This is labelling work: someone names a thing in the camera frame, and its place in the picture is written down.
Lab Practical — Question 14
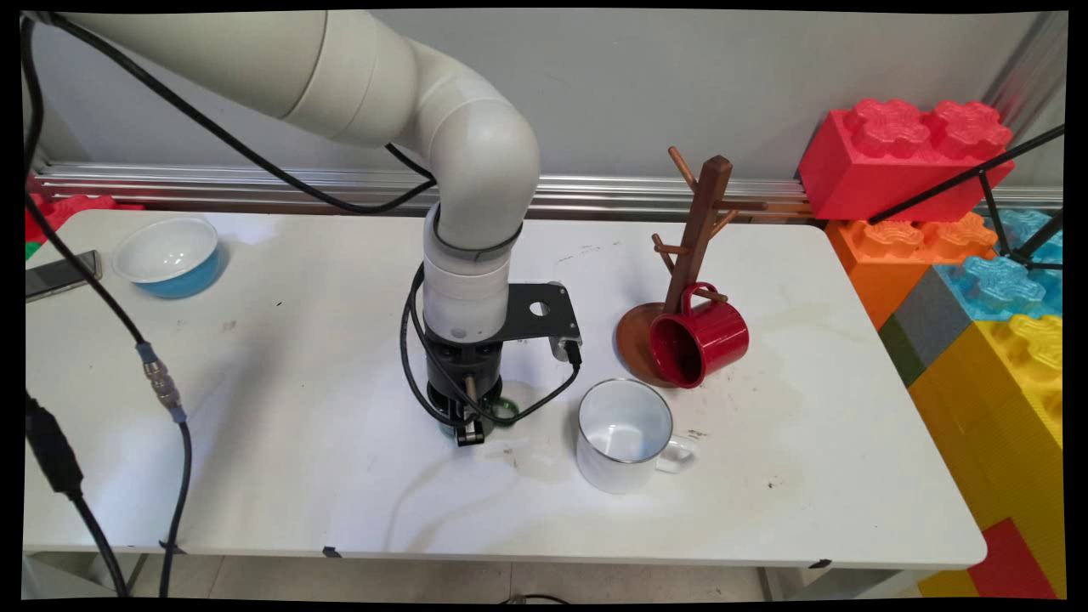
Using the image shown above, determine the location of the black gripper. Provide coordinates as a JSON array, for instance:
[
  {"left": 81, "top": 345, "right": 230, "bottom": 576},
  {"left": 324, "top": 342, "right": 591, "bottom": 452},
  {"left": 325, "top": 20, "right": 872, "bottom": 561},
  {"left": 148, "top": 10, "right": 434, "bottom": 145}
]
[{"left": 422, "top": 330, "right": 506, "bottom": 448}]

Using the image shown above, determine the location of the green enamel mug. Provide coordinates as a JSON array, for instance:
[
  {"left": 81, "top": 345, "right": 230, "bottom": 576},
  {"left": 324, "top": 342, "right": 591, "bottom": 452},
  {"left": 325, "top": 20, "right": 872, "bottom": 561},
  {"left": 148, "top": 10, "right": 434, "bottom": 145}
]
[{"left": 437, "top": 394, "right": 521, "bottom": 440}]

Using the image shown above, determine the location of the white enamel mug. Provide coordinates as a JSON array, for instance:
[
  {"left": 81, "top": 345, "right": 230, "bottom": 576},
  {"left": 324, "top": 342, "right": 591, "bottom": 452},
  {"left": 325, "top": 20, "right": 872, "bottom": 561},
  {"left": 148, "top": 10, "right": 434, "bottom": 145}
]
[{"left": 575, "top": 377, "right": 701, "bottom": 496}]

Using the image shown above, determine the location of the red enamel mug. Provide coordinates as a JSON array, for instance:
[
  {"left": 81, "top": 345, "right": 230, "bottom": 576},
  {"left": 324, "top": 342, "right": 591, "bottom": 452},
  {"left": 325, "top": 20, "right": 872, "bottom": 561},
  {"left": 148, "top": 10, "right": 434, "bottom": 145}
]
[{"left": 649, "top": 281, "right": 751, "bottom": 391}]

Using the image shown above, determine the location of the brown wooden mug tree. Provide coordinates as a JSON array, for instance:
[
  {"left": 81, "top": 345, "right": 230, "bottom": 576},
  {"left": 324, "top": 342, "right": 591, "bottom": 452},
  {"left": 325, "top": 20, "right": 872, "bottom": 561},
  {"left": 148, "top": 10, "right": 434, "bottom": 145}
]
[{"left": 616, "top": 146, "right": 773, "bottom": 390}]

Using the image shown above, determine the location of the blue bowl white inside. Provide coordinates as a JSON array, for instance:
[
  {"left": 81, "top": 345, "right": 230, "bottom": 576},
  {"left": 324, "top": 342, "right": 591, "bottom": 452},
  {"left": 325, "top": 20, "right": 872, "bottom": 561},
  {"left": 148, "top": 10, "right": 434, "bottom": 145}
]
[{"left": 112, "top": 215, "right": 230, "bottom": 300}]

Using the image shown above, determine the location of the big orange toy block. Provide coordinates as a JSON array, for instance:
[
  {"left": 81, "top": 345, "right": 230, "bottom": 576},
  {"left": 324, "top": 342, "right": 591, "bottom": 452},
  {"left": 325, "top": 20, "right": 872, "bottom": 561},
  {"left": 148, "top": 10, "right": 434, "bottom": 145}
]
[{"left": 824, "top": 212, "right": 998, "bottom": 332}]

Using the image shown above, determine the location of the black smartphone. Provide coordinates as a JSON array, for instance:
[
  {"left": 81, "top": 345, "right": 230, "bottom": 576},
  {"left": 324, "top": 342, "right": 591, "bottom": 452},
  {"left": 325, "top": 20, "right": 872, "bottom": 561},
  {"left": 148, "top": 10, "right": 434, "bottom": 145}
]
[{"left": 25, "top": 249, "right": 104, "bottom": 304}]

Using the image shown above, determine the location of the red studded toy block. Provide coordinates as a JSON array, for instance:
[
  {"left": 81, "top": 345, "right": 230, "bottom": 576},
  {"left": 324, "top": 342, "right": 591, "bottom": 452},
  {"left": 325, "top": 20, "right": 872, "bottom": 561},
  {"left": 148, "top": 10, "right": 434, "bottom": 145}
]
[{"left": 25, "top": 173, "right": 146, "bottom": 244}]

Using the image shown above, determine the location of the big grey toy block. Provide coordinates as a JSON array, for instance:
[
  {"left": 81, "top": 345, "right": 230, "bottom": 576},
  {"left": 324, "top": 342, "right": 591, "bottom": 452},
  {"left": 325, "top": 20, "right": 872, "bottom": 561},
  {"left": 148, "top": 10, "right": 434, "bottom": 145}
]
[{"left": 877, "top": 267, "right": 975, "bottom": 388}]

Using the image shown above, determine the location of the big red toy block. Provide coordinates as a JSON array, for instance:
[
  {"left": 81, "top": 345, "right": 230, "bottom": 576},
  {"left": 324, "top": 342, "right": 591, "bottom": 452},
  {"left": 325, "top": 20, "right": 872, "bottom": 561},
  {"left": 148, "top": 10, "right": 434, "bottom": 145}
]
[{"left": 797, "top": 99, "right": 1016, "bottom": 225}]

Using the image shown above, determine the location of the big yellow toy block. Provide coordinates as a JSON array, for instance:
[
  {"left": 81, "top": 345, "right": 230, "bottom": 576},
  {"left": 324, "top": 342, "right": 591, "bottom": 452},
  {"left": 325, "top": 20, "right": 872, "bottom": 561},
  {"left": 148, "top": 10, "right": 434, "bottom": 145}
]
[{"left": 908, "top": 314, "right": 1064, "bottom": 598}]

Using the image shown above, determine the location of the big light blue toy block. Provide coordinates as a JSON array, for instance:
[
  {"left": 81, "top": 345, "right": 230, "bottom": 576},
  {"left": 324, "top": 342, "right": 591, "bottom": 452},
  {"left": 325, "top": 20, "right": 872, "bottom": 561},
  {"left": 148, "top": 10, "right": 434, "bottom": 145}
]
[{"left": 933, "top": 208, "right": 1064, "bottom": 325}]

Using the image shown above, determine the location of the flat red toy block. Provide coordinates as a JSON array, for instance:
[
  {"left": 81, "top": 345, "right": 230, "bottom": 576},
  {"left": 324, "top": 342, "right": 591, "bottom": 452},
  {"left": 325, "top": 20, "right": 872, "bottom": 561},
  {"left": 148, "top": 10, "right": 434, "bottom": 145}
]
[{"left": 966, "top": 518, "right": 1056, "bottom": 600}]

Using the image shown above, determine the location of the black tripod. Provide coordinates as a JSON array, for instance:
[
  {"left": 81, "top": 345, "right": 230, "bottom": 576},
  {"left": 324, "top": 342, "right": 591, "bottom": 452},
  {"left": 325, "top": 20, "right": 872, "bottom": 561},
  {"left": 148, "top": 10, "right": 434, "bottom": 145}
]
[{"left": 867, "top": 126, "right": 1066, "bottom": 274}]

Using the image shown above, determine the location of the aluminium upright profile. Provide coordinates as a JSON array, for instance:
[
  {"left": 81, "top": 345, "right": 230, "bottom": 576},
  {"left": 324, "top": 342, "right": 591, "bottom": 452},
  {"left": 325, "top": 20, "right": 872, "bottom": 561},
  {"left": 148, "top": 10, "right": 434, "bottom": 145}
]
[{"left": 980, "top": 12, "right": 1068, "bottom": 186}]

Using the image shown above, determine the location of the black camera cable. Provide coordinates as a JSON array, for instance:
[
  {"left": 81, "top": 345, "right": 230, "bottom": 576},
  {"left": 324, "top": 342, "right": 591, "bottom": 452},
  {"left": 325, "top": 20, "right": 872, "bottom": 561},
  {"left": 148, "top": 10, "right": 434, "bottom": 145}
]
[{"left": 34, "top": 11, "right": 585, "bottom": 428}]

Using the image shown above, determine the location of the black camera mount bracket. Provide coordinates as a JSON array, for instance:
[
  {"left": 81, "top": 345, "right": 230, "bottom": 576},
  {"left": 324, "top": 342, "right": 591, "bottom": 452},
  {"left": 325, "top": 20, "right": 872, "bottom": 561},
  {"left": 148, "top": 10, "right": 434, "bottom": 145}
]
[{"left": 501, "top": 281, "right": 584, "bottom": 346}]

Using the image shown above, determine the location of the grey cable strap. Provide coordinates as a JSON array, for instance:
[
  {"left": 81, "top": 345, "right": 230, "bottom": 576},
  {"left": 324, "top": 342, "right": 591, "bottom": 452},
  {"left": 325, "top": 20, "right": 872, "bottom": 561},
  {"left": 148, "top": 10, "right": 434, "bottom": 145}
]
[{"left": 431, "top": 202, "right": 525, "bottom": 264}]

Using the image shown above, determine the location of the cable with metal connector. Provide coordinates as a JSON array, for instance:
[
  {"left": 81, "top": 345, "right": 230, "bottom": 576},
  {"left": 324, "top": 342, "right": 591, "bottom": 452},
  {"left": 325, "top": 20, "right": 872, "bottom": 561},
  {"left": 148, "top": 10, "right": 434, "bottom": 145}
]
[{"left": 21, "top": 15, "right": 194, "bottom": 598}]

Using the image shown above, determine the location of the aluminium rail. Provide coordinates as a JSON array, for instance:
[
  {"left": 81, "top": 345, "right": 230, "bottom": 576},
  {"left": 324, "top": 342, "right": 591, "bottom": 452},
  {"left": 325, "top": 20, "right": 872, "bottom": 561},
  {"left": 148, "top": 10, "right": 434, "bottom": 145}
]
[{"left": 34, "top": 159, "right": 1064, "bottom": 224}]

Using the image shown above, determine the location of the thick black cable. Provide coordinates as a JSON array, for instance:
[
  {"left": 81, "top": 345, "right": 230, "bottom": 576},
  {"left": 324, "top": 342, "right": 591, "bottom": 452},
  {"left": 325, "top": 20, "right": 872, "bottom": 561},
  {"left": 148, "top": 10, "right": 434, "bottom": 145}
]
[{"left": 24, "top": 394, "right": 130, "bottom": 598}]

